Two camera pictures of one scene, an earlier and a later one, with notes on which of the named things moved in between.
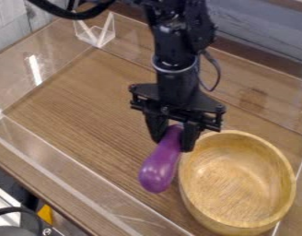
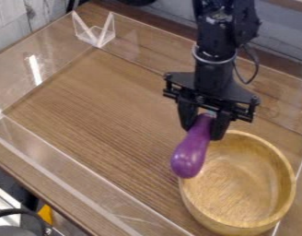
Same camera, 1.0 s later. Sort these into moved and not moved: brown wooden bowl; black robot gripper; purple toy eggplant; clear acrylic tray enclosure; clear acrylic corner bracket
Moved: black robot gripper; purple toy eggplant
Not moved: clear acrylic corner bracket; brown wooden bowl; clear acrylic tray enclosure
